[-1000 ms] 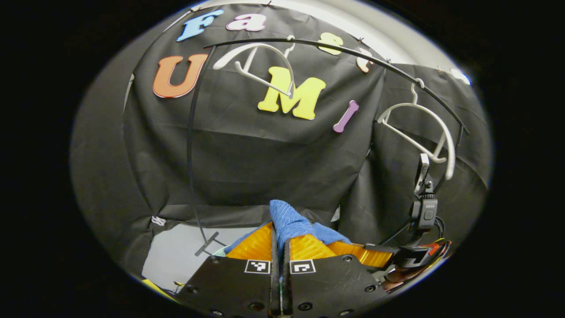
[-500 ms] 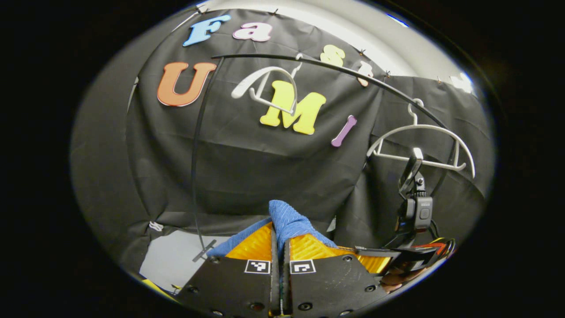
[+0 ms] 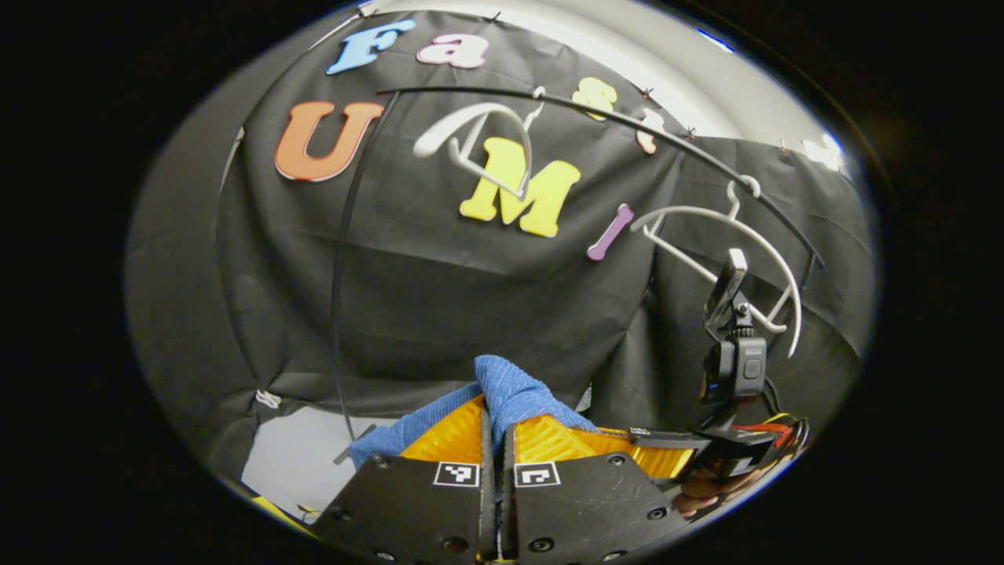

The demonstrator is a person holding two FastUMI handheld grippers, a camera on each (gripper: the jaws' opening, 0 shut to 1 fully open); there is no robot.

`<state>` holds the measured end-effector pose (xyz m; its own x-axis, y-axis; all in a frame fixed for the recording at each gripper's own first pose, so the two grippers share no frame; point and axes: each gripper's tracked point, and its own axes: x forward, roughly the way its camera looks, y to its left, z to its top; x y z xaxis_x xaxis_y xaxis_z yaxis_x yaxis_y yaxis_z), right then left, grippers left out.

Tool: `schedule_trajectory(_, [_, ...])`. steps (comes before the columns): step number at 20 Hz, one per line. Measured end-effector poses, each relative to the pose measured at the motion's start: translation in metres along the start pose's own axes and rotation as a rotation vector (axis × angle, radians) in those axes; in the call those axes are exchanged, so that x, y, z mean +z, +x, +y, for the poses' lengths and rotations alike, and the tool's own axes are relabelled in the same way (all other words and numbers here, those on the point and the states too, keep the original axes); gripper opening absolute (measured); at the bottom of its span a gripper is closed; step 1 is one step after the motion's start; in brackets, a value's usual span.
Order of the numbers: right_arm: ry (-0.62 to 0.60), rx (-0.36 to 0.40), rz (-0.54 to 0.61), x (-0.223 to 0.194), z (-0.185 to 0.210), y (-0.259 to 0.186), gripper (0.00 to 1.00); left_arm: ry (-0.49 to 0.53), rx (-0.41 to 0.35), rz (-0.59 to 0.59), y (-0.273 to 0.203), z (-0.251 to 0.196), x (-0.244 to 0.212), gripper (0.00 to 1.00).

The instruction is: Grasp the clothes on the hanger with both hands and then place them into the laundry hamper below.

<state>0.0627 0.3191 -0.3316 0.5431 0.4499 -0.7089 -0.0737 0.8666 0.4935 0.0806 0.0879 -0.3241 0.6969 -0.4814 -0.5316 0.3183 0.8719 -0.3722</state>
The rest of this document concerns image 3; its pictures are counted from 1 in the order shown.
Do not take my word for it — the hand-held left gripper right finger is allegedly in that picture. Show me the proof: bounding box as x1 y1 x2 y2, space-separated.
500 414 691 564

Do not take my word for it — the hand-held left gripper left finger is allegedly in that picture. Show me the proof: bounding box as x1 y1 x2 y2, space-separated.
310 392 497 564

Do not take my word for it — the blue corduroy shirt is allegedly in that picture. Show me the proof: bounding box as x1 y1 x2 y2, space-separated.
349 355 601 472

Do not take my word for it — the white clothes hanger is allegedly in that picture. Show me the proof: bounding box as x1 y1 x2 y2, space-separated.
413 102 544 202
630 177 805 359

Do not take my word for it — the black clothes rack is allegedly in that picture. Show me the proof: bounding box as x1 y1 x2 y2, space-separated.
329 85 826 444

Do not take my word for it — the black backdrop cloth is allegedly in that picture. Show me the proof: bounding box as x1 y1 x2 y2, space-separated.
125 8 879 483

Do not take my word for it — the bundle of coloured wires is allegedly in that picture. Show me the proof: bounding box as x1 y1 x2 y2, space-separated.
749 412 810 464

